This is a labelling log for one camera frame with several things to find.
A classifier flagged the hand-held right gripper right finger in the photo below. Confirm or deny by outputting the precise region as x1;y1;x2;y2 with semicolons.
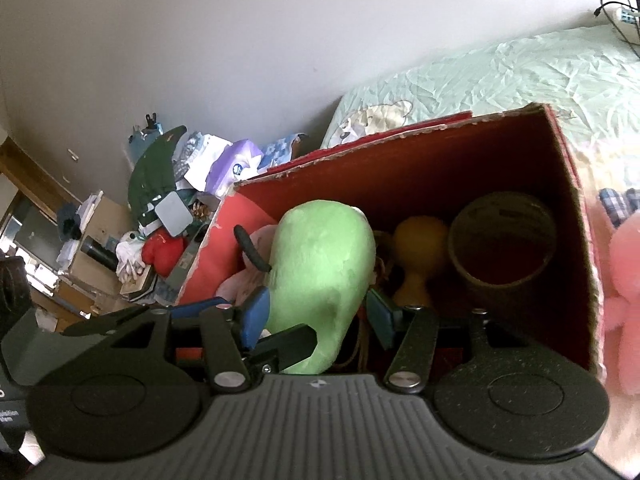
366;290;507;395

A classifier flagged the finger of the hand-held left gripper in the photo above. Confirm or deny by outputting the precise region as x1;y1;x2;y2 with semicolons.
65;297;236;337
250;323;319;374

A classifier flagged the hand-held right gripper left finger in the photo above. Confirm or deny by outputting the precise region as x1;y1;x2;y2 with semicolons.
107;287;271;395

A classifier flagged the green plush toy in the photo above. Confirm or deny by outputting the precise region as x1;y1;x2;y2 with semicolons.
263;200;377;376

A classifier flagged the red cardboard box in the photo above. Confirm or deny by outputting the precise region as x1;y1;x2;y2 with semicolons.
175;102;608;378

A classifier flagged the pale pink plush toy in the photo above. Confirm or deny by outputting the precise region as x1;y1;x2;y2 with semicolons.
597;187;640;396

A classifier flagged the pink plush with black band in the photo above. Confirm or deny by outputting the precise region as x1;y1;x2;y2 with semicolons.
215;224;280;311

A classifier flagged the black bottle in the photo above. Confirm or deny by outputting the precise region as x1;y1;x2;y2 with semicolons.
80;235;118;270

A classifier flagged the small white plush toy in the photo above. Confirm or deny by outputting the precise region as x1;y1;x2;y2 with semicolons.
116;230;151;281

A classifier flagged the yellow rubber toy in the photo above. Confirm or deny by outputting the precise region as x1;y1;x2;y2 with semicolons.
390;216;450;311

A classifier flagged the red soft item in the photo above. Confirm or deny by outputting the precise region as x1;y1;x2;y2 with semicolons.
141;235;186;277

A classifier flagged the dark blue cloth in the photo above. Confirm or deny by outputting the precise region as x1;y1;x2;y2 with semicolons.
56;205;83;241

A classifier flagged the brown cardboard box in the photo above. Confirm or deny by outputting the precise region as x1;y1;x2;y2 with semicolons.
67;192;136;306

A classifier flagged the round dark cup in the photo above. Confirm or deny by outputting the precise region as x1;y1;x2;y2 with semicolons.
447;191;558;311

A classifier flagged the grey square item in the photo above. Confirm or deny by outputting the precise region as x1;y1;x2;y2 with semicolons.
155;191;193;237

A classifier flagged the purple tissue pack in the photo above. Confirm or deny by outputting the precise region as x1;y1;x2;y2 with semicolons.
205;139;263;196

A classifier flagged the dark green garment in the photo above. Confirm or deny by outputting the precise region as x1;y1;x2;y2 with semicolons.
127;126;188;226

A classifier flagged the blue checked pack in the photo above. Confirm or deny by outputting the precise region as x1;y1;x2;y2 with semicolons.
260;132;308;168

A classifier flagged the white patterned pack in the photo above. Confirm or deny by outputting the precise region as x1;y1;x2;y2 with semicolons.
172;131;233;191

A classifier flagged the light blue bag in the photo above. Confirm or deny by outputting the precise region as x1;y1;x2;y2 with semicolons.
125;112;165;163

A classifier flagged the green printed bed sheet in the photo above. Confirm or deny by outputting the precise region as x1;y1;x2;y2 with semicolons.
320;25;640;463

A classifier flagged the white power strip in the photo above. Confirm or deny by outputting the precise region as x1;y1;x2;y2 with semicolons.
595;2;640;43

